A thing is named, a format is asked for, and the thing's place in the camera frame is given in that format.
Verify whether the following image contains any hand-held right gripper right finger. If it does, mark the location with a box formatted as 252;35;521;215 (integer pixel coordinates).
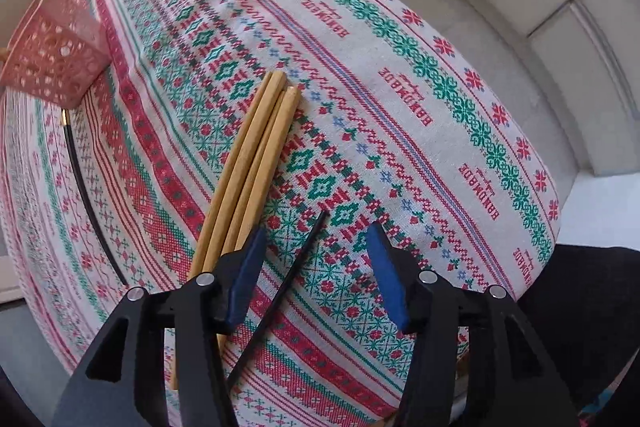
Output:
366;223;581;427

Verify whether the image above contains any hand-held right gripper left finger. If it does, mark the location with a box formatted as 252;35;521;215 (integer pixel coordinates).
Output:
50;227;268;427

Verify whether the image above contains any black chopstick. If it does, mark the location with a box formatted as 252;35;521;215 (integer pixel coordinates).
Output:
62;107;128;285
227;211;329;389

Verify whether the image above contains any pink perforated plastic basket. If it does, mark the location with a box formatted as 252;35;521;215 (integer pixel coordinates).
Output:
0;0;112;108

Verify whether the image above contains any patterned red green tablecloth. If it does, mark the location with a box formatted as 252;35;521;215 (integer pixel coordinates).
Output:
0;0;561;427

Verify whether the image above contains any person's black trouser leg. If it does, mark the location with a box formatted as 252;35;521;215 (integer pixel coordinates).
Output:
517;244;640;413

